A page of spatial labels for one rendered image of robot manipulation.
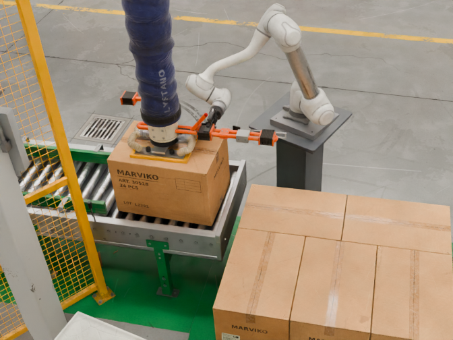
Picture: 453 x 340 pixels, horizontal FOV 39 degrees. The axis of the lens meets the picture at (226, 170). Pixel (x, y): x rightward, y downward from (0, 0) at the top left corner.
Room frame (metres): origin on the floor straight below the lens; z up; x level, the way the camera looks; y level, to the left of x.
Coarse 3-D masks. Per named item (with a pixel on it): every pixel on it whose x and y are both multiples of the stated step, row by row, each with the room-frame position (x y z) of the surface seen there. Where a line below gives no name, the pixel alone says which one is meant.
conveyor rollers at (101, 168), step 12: (36, 168) 3.36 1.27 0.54; (48, 168) 3.35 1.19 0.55; (60, 168) 3.33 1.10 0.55; (84, 168) 3.31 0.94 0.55; (24, 180) 3.23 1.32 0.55; (36, 180) 3.22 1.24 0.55; (84, 180) 3.22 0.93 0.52; (96, 180) 3.19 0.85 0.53; (108, 180) 3.17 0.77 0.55; (60, 192) 3.09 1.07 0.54; (84, 192) 3.06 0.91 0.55; (96, 192) 3.06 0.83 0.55; (228, 192) 2.96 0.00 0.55; (108, 204) 2.94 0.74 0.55; (120, 216) 2.84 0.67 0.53; (132, 216) 2.82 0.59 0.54; (144, 216) 2.81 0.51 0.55; (216, 216) 2.77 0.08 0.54; (204, 228) 2.68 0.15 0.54; (216, 228) 2.66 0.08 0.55
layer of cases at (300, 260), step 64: (256, 192) 2.95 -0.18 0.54; (320, 192) 2.91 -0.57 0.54; (256, 256) 2.42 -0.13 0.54; (320, 256) 2.38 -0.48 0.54; (384, 256) 2.35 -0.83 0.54; (448, 256) 2.31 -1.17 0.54; (256, 320) 2.02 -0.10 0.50; (320, 320) 1.96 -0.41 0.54; (384, 320) 1.93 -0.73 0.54; (448, 320) 1.90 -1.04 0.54
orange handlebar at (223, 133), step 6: (138, 126) 2.98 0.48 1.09; (144, 126) 2.97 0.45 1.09; (180, 126) 2.95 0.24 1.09; (186, 126) 2.94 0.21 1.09; (192, 126) 2.94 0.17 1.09; (180, 132) 2.90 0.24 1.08; (186, 132) 2.89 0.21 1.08; (192, 132) 2.88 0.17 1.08; (216, 132) 2.89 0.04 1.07; (222, 132) 2.85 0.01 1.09; (228, 132) 2.85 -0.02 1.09; (234, 132) 2.86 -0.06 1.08; (252, 132) 2.84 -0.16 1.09; (222, 138) 2.83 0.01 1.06; (228, 138) 2.83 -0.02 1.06; (234, 138) 2.82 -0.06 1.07; (252, 138) 2.79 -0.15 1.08; (276, 138) 2.77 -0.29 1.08
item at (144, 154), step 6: (132, 150) 2.91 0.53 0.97; (144, 150) 2.89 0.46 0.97; (150, 150) 2.88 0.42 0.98; (168, 150) 2.88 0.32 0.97; (174, 150) 2.88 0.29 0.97; (132, 156) 2.86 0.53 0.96; (138, 156) 2.86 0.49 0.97; (144, 156) 2.85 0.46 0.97; (150, 156) 2.85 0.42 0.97; (156, 156) 2.84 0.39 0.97; (162, 156) 2.83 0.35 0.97; (168, 156) 2.83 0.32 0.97; (174, 156) 2.83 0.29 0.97; (186, 156) 2.82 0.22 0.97; (174, 162) 2.80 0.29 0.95; (180, 162) 2.79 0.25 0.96; (186, 162) 2.78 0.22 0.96
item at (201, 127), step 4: (200, 124) 2.93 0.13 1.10; (204, 124) 2.94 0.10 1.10; (212, 124) 2.92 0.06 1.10; (200, 128) 2.90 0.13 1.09; (212, 128) 2.88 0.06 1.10; (196, 132) 2.87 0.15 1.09; (200, 132) 2.85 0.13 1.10; (204, 132) 2.85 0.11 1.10; (208, 132) 2.86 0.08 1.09; (212, 132) 2.88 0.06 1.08; (200, 136) 2.86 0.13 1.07; (204, 136) 2.85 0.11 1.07; (208, 136) 2.85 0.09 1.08; (212, 136) 2.87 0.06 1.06; (208, 140) 2.84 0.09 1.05
